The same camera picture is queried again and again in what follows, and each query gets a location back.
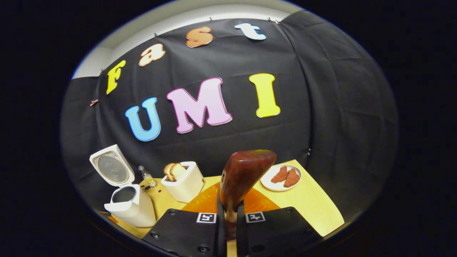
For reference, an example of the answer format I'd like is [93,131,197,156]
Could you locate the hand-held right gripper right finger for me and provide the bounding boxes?
[236,186,322,257]

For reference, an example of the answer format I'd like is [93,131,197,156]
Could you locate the black backdrop cloth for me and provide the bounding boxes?
[60,10,399,215]

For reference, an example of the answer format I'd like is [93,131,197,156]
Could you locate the white toaster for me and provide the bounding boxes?
[161,161,205,203]

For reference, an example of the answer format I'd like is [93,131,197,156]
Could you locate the red meat piece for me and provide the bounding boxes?
[284,168,300,188]
[271,166,288,184]

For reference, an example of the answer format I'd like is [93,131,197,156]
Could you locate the small glass bottle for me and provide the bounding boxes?
[138,165,157,188]

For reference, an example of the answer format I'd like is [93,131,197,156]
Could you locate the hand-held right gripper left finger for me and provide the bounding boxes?
[142,182,228,257]

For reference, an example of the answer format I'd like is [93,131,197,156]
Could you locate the brown wooden spoon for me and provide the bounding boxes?
[219,149,277,240]

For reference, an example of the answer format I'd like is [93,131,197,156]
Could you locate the white rice cooker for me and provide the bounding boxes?
[89,144,157,228]

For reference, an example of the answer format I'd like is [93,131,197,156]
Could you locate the round white plate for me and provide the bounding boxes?
[260,164,302,192]

